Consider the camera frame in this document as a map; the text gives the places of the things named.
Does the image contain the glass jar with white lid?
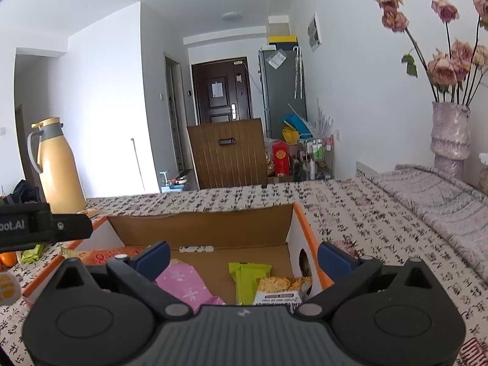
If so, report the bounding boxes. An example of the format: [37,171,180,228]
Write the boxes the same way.
[476,152,488,196]

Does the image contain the red orange snack packet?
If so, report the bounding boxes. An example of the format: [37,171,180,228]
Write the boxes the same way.
[61,246,149,268]

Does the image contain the white radiator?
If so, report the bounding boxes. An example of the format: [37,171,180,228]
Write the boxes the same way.
[355,161,382,178]

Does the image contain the red gift box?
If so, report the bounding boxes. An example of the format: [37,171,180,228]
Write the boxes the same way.
[271,142,292,178]

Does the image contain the wire storage rack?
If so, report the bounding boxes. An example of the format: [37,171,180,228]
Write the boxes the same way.
[303,135,336,181]

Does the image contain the black bag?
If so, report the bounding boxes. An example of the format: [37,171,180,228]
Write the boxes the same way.
[13,180,47,204]

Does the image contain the folded pink grey blanket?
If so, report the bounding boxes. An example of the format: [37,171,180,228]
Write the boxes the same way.
[371,164,488,276]

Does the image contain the yellow thermos jug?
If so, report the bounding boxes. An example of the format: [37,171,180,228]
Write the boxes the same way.
[27,117,88,214]

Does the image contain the orange white snack packet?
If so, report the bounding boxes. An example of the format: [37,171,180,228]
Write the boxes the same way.
[253,276,314,306]

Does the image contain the grey refrigerator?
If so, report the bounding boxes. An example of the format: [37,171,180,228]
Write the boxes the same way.
[258,47,308,140]

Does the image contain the pink snack packet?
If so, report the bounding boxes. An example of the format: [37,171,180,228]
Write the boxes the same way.
[155,263,226,312]

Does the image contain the yellow white packet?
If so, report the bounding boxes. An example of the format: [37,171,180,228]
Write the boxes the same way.
[0,272,22,306]

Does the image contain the clear umbrella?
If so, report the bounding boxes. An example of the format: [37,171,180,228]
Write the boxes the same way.
[293,46,306,100]

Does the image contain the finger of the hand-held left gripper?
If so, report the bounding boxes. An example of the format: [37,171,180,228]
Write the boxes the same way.
[49,214,94,242]

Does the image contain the wooden chair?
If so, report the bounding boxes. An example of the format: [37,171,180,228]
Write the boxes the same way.
[187,118,269,190]

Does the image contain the orange red cardboard box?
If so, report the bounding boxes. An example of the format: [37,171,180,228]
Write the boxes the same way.
[22,203,336,308]

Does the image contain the dark brown door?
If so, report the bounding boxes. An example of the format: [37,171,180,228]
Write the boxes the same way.
[191,58,253,126]

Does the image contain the lime green packet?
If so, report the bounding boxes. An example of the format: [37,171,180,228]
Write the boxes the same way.
[20,244,46,264]

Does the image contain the dried pink roses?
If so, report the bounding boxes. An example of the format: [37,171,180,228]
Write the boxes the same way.
[374,0,488,108]

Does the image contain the pink glitter vase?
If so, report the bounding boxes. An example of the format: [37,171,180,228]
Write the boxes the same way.
[430,101,472,181]

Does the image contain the white electrical panel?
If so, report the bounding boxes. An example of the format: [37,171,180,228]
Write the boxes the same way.
[307,13,323,52]

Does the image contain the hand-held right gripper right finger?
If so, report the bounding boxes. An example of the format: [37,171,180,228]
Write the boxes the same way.
[296,241,433,321]

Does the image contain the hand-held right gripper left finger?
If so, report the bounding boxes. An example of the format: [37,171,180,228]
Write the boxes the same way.
[56,240,193,321]

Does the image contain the clear plastic pouch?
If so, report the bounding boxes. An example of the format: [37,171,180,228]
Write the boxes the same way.
[267,50,288,70]

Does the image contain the pale dried grass bunch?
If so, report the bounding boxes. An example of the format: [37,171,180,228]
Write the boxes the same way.
[314,99,336,138]

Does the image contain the green snack packet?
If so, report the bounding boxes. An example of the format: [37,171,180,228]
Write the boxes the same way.
[228,262,272,306]

